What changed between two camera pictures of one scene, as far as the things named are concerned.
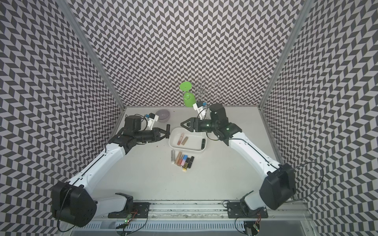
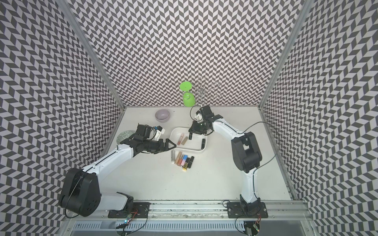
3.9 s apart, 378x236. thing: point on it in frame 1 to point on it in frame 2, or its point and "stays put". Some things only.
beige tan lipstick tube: (178, 157) stays put
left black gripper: (156, 132) to (162, 148)
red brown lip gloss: (180, 160) stays put
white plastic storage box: (185, 138) stays put
